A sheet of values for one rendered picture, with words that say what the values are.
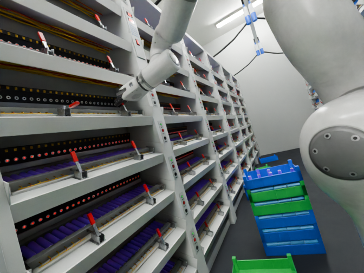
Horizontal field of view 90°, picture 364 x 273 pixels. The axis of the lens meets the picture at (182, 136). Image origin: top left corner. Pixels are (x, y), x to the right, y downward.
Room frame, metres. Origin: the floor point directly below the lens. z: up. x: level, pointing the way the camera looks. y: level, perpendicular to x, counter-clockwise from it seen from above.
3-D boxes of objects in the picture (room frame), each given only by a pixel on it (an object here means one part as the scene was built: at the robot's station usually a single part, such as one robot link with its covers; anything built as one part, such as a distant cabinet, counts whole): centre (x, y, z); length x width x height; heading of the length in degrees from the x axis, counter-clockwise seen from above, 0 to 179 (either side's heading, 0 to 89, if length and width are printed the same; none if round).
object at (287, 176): (1.13, -0.45, 0.44); 0.30 x 0.20 x 0.08; 70
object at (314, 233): (1.13, -0.45, 0.12); 0.30 x 0.20 x 0.08; 70
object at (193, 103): (1.63, -0.15, 0.90); 0.20 x 0.09 x 1.81; 62
